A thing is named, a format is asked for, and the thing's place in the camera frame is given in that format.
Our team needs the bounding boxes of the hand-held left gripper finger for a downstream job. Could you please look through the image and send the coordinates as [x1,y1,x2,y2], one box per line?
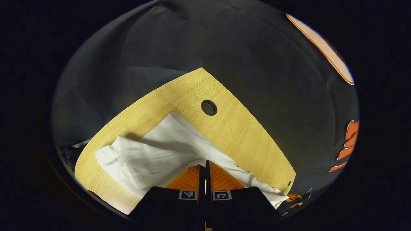
[205,160,284,231]
[128,164,206,231]

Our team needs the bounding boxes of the white jeans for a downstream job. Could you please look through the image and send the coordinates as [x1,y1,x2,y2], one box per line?
[95,112,290,209]

